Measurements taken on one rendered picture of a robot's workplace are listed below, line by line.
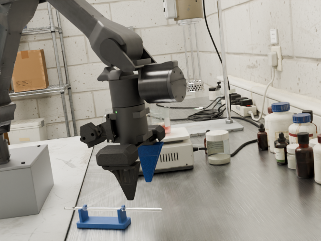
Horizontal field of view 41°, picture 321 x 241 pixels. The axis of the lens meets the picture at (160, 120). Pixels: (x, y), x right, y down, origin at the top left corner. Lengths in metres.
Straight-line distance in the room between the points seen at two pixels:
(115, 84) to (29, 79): 2.56
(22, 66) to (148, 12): 1.07
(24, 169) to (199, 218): 0.37
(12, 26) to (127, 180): 0.38
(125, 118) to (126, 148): 0.07
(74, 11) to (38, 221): 0.42
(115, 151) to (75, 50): 2.91
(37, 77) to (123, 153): 2.62
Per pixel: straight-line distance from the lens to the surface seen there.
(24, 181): 0.95
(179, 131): 1.15
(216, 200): 0.90
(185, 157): 1.10
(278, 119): 1.17
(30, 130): 3.36
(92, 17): 0.76
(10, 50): 0.92
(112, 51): 0.71
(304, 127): 1.08
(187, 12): 1.50
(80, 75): 3.57
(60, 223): 0.90
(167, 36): 3.57
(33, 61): 3.26
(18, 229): 0.91
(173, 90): 0.68
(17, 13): 0.88
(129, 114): 0.73
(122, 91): 0.72
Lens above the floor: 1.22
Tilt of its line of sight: 10 degrees down
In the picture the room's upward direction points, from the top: 7 degrees counter-clockwise
